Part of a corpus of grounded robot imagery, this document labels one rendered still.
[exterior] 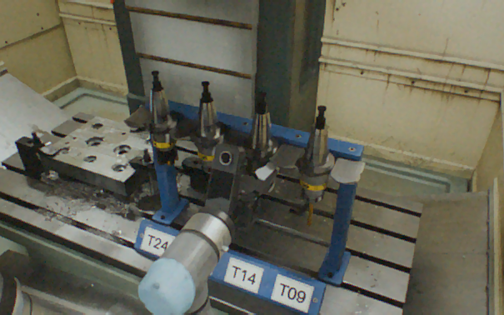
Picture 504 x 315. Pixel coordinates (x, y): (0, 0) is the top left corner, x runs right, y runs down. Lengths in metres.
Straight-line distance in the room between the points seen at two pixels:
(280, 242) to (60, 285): 0.59
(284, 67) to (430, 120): 0.65
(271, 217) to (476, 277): 0.51
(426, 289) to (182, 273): 0.72
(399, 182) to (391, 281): 0.85
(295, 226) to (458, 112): 0.88
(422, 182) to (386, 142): 0.22
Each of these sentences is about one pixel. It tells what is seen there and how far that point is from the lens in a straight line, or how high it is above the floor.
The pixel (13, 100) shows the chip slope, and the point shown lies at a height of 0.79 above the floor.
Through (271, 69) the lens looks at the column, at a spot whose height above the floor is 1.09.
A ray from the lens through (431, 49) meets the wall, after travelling 1.65.
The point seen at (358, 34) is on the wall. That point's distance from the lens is 1.67.
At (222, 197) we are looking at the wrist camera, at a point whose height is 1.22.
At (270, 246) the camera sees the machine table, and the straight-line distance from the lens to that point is 1.04.
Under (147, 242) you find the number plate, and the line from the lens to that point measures 1.03.
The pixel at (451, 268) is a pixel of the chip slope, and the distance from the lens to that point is 1.21.
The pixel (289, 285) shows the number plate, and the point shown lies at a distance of 0.91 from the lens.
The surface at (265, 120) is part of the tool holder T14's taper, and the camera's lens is 0.75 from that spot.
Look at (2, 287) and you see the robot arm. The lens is 0.44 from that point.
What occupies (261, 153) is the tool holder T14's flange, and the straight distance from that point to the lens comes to 0.77.
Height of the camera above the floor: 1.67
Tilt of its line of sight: 36 degrees down
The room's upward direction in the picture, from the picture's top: straight up
